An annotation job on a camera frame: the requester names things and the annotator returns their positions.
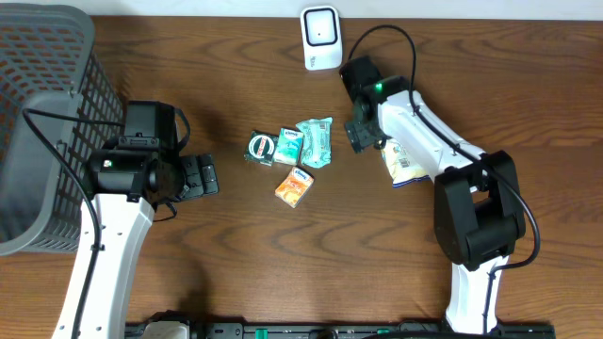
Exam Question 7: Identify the green wet wipes pack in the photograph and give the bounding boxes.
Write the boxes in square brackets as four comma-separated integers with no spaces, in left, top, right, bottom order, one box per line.
[296,117,333,169]

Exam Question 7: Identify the small green wipes pack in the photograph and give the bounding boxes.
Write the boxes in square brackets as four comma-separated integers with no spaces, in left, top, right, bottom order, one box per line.
[273,128,303,166]

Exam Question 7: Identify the orange tissue pack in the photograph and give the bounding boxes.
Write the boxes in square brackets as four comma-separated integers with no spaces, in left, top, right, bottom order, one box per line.
[275,167,315,208]

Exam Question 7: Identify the roll of tape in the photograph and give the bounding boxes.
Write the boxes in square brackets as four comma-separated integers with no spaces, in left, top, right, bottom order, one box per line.
[244,130,278,167]

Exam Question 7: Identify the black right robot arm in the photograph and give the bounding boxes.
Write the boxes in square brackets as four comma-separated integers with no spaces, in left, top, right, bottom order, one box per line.
[342,73,526,334]

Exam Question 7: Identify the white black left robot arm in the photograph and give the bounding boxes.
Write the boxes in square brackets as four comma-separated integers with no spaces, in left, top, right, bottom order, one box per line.
[53,149,219,338]

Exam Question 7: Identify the white barcode scanner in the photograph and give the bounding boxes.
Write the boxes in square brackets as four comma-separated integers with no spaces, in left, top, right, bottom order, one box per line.
[300,5,343,71]

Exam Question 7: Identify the black plastic mesh basket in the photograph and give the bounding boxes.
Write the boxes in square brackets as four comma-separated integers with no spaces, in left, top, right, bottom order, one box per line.
[1,3,125,255]

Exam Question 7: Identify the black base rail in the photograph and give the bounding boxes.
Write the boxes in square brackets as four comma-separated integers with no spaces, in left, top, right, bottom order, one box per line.
[124,321,557,339]

